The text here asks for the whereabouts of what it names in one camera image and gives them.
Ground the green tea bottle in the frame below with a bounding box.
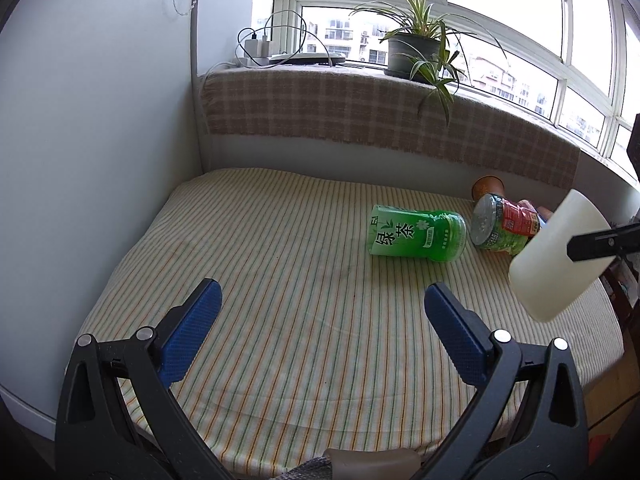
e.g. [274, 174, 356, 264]
[367, 205, 468, 262]

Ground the brown paper cup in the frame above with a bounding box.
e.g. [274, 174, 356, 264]
[471, 174, 506, 203]

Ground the white charger plug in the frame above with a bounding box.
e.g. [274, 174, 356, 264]
[243, 32, 271, 66]

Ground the plaid brown blanket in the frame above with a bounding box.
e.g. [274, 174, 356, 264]
[201, 67, 580, 188]

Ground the black charging cable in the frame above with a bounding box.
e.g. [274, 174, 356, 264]
[235, 8, 334, 68]

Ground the brown sleeve cuff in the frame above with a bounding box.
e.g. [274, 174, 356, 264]
[284, 447, 424, 480]

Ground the dark flat device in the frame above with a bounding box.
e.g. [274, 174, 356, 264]
[268, 52, 346, 66]

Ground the red-labelled green bottle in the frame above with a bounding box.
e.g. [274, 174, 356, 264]
[470, 193, 541, 256]

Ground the potted spider plant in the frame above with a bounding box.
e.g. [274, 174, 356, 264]
[350, 0, 506, 124]

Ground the white plastic cup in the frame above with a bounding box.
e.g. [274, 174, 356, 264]
[509, 190, 613, 323]

